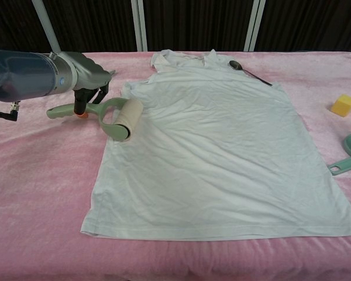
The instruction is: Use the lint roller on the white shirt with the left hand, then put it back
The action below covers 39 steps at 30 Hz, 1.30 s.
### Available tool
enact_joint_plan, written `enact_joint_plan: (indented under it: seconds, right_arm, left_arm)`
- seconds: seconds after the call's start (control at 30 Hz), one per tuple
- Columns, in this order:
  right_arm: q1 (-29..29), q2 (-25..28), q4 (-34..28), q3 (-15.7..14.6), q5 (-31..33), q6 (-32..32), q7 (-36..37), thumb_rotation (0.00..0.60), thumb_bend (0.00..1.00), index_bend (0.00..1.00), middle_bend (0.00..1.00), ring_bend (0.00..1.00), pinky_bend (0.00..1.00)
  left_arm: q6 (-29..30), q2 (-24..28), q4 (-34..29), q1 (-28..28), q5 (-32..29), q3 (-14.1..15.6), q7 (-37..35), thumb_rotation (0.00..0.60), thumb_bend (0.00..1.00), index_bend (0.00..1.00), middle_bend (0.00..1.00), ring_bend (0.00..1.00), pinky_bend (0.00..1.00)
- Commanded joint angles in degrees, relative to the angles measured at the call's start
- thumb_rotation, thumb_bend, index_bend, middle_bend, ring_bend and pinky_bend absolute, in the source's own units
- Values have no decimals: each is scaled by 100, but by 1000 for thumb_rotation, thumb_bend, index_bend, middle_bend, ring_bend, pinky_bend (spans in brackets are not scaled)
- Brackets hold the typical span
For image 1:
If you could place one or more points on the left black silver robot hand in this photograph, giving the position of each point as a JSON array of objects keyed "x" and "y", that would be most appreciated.
[{"x": 90, "y": 71}]

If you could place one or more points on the green lint roller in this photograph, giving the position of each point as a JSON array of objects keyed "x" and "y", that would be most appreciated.
[{"x": 123, "y": 117}]

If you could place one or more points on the white sleeveless shirt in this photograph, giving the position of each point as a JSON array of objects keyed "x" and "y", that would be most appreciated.
[{"x": 210, "y": 152}]

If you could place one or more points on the green plastic dustpan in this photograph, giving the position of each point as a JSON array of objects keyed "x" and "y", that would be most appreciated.
[{"x": 112, "y": 72}]

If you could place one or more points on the black pleated partition panel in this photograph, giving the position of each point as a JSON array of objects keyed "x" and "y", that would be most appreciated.
[
  {"x": 313, "y": 26},
  {"x": 11, "y": 26},
  {"x": 196, "y": 26},
  {"x": 93, "y": 26}
]

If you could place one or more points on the pink plush blanket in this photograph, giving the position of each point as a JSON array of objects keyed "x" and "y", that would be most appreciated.
[{"x": 46, "y": 205}]

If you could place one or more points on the metal spoon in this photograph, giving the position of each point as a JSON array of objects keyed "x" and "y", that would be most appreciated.
[{"x": 237, "y": 65}]

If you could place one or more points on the yellow cube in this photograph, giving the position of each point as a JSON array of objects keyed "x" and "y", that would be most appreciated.
[{"x": 343, "y": 106}]

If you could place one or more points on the white frame post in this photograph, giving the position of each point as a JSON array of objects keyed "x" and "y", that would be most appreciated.
[
  {"x": 139, "y": 26},
  {"x": 46, "y": 26},
  {"x": 254, "y": 26}
]

